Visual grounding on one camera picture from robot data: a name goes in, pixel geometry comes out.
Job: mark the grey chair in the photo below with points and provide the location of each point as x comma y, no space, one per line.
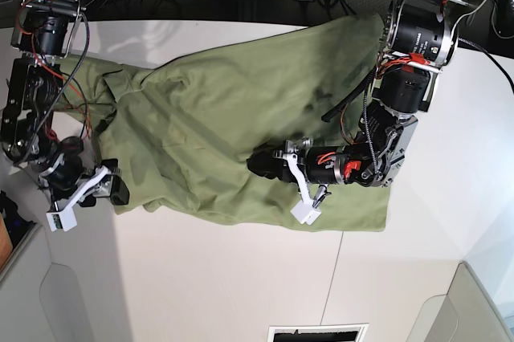
465,313
40,299

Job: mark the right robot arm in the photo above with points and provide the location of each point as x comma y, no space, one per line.
43,33

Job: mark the grey chair left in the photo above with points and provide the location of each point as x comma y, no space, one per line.
40,299

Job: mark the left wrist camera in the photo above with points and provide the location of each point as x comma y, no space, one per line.
304,213

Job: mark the grey chair right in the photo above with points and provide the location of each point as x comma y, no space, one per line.
465,313

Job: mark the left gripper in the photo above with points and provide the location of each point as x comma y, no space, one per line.
312,169

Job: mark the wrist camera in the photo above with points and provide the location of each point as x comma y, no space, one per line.
63,220
304,213

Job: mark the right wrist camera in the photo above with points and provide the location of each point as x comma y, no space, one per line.
63,220

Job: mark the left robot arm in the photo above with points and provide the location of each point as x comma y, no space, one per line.
418,41

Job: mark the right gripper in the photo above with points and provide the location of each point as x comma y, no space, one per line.
67,182

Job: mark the white floor vent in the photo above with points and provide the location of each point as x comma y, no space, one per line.
348,332

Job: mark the green t-shirt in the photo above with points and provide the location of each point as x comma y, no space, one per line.
183,132

